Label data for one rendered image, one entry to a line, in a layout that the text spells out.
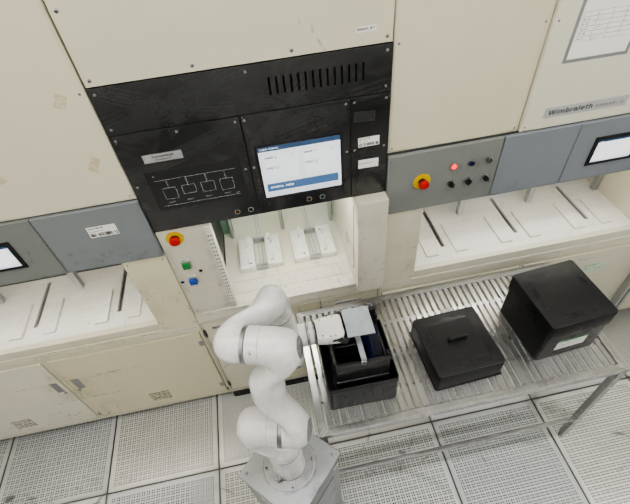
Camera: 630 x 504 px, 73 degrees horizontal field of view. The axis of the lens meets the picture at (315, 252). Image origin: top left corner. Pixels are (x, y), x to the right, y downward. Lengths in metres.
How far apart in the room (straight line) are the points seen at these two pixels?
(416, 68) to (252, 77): 0.51
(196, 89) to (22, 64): 0.43
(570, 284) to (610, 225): 0.65
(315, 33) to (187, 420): 2.22
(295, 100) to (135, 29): 0.47
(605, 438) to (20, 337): 2.98
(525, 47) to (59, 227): 1.64
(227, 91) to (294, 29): 0.26
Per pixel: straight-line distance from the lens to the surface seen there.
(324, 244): 2.17
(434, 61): 1.49
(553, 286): 2.01
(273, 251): 2.17
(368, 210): 1.65
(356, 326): 1.55
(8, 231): 1.78
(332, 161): 1.53
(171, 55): 1.33
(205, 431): 2.75
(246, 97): 1.37
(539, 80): 1.70
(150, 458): 2.81
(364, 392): 1.75
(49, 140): 1.52
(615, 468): 2.89
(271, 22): 1.30
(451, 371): 1.84
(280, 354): 1.07
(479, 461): 2.66
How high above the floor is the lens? 2.46
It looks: 47 degrees down
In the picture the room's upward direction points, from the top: 6 degrees counter-clockwise
